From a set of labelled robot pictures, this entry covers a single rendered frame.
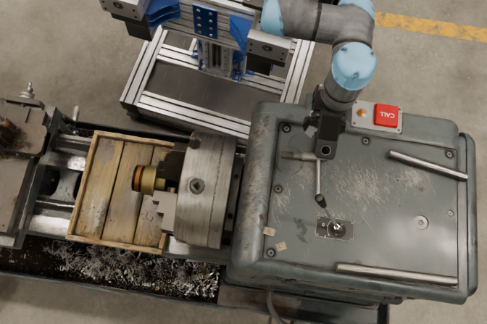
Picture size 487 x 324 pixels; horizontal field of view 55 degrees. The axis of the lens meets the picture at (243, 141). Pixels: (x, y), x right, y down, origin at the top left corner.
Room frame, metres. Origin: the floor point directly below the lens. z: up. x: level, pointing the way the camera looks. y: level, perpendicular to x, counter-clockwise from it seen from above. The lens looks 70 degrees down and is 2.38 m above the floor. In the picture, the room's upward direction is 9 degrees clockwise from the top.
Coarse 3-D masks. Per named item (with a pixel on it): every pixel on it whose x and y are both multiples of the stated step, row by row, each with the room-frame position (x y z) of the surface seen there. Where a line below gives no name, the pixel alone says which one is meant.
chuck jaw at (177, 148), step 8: (176, 144) 0.38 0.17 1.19; (184, 144) 0.39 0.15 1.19; (192, 144) 0.39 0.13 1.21; (176, 152) 0.36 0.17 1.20; (184, 152) 0.36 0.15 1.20; (160, 160) 0.35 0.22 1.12; (168, 160) 0.35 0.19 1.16; (176, 160) 0.35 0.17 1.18; (160, 168) 0.33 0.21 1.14; (168, 168) 0.33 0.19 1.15; (176, 168) 0.33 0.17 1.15; (160, 176) 0.31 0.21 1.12; (168, 176) 0.31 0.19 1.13; (176, 176) 0.31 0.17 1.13
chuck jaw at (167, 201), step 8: (160, 192) 0.27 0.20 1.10; (168, 192) 0.27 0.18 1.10; (152, 200) 0.24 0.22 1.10; (160, 200) 0.25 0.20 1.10; (168, 200) 0.25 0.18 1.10; (176, 200) 0.25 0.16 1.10; (160, 208) 0.23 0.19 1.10; (168, 208) 0.23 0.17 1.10; (168, 216) 0.21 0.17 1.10; (168, 224) 0.19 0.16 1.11; (168, 232) 0.17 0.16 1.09
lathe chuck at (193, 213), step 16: (208, 144) 0.39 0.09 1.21; (192, 160) 0.33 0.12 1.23; (208, 160) 0.34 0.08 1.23; (192, 176) 0.29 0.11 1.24; (208, 176) 0.30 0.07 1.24; (192, 192) 0.26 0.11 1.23; (208, 192) 0.26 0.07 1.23; (176, 208) 0.21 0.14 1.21; (192, 208) 0.22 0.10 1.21; (208, 208) 0.22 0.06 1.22; (176, 224) 0.18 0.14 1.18; (192, 224) 0.18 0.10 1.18; (208, 224) 0.19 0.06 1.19; (176, 240) 0.15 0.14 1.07; (192, 240) 0.15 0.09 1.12
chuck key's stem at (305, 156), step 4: (284, 152) 0.38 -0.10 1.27; (288, 152) 0.38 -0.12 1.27; (292, 152) 0.38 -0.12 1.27; (304, 152) 0.39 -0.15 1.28; (308, 152) 0.39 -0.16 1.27; (312, 152) 0.39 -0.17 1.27; (280, 156) 0.37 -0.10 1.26; (284, 156) 0.37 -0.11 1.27; (288, 156) 0.37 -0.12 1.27; (292, 156) 0.37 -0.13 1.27; (296, 156) 0.38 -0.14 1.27; (300, 156) 0.38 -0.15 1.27; (304, 156) 0.38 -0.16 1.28; (308, 156) 0.38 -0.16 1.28; (312, 156) 0.38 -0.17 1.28; (304, 160) 0.37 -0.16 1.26; (308, 160) 0.37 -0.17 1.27; (312, 160) 0.37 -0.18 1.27; (316, 160) 0.37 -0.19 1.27; (320, 160) 0.38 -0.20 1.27; (324, 160) 0.38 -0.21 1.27
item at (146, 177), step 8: (136, 168) 0.32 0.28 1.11; (144, 168) 0.33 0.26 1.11; (152, 168) 0.33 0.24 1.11; (136, 176) 0.30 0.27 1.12; (144, 176) 0.30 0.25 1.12; (152, 176) 0.31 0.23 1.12; (136, 184) 0.28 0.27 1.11; (144, 184) 0.28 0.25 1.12; (152, 184) 0.28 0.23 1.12; (160, 184) 0.29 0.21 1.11; (168, 184) 0.31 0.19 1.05; (144, 192) 0.26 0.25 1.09; (152, 192) 0.27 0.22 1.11
